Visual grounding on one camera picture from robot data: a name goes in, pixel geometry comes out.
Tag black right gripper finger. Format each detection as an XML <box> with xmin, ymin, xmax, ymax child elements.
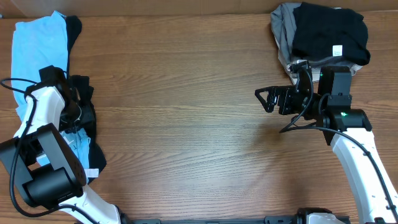
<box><xmin>254</xmin><ymin>90</ymin><xmax>277</xmax><ymax>113</ymax></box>
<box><xmin>257</xmin><ymin>86</ymin><xmax>280</xmax><ymax>96</ymax></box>

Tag light blue printed t-shirt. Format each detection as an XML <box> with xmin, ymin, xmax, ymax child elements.
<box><xmin>11</xmin><ymin>11</ymin><xmax>106</xmax><ymax>182</ymax></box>

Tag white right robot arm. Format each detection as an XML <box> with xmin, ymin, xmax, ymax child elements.
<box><xmin>254</xmin><ymin>62</ymin><xmax>397</xmax><ymax>223</ymax></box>

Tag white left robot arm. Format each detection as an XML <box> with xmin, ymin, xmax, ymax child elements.
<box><xmin>1</xmin><ymin>65</ymin><xmax>130</xmax><ymax>224</ymax></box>

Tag beige folded garment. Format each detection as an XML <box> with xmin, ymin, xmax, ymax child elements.
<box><xmin>278</xmin><ymin>47</ymin><xmax>362</xmax><ymax>85</ymax></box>

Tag black garment on left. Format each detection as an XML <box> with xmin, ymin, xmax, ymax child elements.
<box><xmin>63</xmin><ymin>15</ymin><xmax>108</xmax><ymax>175</ymax></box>

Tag black folded t-shirt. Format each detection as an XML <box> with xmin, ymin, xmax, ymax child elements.
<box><xmin>292</xmin><ymin>2</ymin><xmax>371</xmax><ymax>66</ymax></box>

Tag grey folded garment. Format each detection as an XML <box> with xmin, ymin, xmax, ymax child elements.
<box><xmin>271</xmin><ymin>2</ymin><xmax>354</xmax><ymax>67</ymax></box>

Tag brown cardboard back panel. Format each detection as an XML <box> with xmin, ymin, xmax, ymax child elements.
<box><xmin>0</xmin><ymin>0</ymin><xmax>398</xmax><ymax>19</ymax></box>

